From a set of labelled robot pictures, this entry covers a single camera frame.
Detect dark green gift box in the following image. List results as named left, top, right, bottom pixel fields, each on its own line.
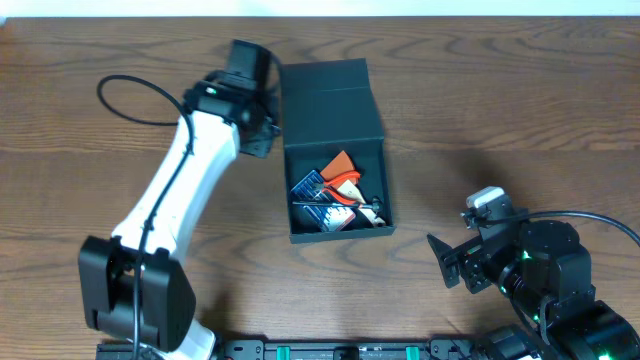
left=280, top=59, right=395, bottom=244

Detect blue precision screwdriver set case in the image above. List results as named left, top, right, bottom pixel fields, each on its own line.
left=290, top=170, right=356, bottom=232

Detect small black handled claw hammer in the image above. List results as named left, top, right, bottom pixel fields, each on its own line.
left=291, top=200, right=383, bottom=213

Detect orange scraper with wooden handle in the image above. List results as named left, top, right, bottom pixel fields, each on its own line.
left=320, top=151, right=386, bottom=227

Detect red handled pliers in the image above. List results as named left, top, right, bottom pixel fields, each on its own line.
left=313, top=170, right=366, bottom=205

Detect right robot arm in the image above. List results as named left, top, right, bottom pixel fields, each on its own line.
left=427, top=196, right=639, bottom=359

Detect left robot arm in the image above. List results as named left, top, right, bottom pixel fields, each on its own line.
left=78, top=75, right=278, bottom=359

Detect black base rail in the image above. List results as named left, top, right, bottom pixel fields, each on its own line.
left=94, top=332, right=501, bottom=360

